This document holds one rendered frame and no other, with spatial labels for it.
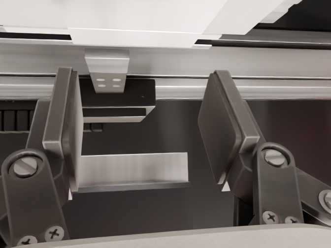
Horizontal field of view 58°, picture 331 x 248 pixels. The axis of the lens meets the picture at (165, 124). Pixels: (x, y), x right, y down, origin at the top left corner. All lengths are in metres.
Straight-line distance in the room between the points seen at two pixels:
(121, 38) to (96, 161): 0.08
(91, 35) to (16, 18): 0.04
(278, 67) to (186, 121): 0.29
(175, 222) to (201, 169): 0.54
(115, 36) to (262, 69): 0.34
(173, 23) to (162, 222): 0.12
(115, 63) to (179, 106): 0.49
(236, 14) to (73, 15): 0.09
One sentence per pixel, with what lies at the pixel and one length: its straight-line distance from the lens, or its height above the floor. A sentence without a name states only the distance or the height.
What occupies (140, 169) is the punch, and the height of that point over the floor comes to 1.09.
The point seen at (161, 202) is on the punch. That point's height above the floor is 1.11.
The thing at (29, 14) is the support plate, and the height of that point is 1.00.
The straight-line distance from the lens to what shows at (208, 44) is 0.24.
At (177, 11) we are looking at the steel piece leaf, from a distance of 0.17.
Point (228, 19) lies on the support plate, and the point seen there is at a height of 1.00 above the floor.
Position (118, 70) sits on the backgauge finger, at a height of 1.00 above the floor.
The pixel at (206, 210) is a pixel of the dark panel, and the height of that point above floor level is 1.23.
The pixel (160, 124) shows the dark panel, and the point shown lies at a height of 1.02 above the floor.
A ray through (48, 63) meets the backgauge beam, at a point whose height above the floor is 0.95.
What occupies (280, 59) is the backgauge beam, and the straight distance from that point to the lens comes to 0.53.
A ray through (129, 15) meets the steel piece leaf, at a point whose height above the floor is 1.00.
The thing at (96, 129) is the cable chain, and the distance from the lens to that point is 0.58.
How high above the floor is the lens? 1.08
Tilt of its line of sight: 4 degrees down
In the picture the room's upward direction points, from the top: 178 degrees clockwise
